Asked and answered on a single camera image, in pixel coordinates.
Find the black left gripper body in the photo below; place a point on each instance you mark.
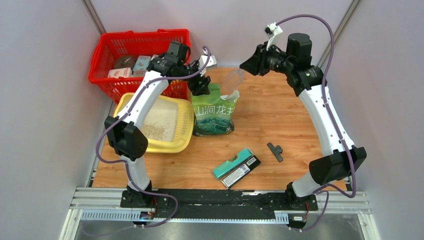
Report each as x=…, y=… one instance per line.
x=194, y=85

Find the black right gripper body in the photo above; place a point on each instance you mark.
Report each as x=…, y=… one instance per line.
x=270, y=60

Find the clear plastic litter scoop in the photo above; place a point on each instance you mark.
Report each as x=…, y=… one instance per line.
x=234, y=79

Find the green cat litter bag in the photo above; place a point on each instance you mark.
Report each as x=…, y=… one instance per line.
x=214, y=112

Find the black bag sealing clip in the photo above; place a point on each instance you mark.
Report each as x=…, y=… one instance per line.
x=276, y=150

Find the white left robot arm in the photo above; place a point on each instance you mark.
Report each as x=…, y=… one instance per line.
x=124, y=131

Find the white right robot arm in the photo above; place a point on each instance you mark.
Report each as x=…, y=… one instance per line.
x=341, y=158

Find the yellow litter box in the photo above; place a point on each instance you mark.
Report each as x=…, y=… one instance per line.
x=168, y=126

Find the teal small box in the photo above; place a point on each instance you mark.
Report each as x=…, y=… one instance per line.
x=140, y=67

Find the white red small box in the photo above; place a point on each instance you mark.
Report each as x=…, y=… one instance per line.
x=120, y=73

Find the brown round lid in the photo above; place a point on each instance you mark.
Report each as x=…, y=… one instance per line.
x=125, y=61

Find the teal spirit level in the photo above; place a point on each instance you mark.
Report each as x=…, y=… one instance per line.
x=229, y=165

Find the red plastic shopping basket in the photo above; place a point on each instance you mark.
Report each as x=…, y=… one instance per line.
x=113, y=45

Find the black RAM stick package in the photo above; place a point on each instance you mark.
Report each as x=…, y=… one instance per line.
x=240, y=172

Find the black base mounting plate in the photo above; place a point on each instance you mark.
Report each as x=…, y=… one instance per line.
x=215, y=204

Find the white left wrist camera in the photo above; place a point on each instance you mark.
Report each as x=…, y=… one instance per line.
x=207, y=62

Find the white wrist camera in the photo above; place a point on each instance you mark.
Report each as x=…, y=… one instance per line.
x=272, y=31
x=207, y=62

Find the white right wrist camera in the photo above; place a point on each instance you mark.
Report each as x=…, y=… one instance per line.
x=272, y=31

